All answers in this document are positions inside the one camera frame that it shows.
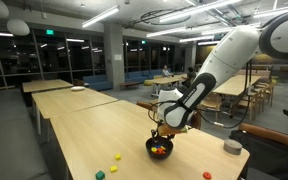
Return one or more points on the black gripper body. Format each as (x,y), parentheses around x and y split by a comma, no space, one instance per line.
(157,132)

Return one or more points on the yellow disc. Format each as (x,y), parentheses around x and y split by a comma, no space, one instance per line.
(154,149)
(164,148)

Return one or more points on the small orange disc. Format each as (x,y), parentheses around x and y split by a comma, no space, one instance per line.
(160,151)

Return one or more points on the large orange disc with hole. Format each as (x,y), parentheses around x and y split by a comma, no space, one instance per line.
(207,175)

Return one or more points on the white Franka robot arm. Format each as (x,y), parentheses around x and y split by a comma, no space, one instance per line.
(230,50)

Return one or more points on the black bowl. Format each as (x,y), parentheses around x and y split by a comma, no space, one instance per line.
(150,152)

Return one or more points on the small blue piece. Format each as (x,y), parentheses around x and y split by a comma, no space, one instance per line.
(157,146)

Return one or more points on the yellow block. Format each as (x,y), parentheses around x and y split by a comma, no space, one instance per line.
(118,156)
(113,168)

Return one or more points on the yellow pouf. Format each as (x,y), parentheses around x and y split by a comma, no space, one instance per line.
(148,82)

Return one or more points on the wooden table white legs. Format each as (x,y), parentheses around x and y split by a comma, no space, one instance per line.
(165,80)

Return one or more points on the low wooden table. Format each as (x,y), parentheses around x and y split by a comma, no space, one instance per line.
(129,84)

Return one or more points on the blue sofa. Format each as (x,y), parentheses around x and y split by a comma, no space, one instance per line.
(144,75)
(97,82)

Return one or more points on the wooden chair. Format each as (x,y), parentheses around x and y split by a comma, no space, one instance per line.
(270,90)
(211,101)
(253,104)

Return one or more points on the seated person light shirt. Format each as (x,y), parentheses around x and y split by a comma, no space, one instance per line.
(166,71)

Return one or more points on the green block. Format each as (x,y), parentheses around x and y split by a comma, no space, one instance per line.
(100,175)

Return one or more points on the seated person dark clothes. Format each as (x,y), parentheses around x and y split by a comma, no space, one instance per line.
(190,75)

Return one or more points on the grey cylinder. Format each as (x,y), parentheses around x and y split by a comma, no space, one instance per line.
(233,146)

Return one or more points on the concrete column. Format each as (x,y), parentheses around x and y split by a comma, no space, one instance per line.
(114,56)

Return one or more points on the light wooden table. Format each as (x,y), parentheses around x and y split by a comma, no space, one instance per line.
(47,85)
(72,101)

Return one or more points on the white plate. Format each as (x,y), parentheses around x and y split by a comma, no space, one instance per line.
(77,88)

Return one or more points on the long wooden table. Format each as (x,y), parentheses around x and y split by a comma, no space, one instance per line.
(237,85)

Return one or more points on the brown leather chair back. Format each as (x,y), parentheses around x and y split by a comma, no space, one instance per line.
(267,133)

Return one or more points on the green exit sign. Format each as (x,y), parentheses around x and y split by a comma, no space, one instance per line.
(50,32)

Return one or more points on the grey bench sofa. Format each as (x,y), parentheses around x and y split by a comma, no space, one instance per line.
(7,133)

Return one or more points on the tan wrist camera mount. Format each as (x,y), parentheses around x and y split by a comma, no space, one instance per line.
(173,129)

